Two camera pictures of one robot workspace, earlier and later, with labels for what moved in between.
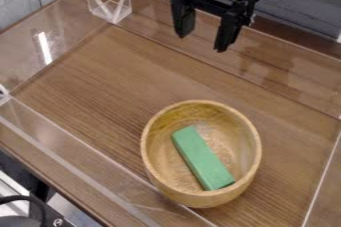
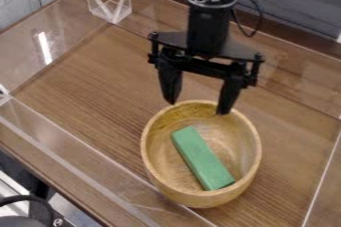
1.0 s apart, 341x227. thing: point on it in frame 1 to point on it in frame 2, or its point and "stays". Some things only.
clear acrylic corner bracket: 110,10 stays
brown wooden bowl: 233,137 stays
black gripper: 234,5 to 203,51
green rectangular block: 201,157 stays
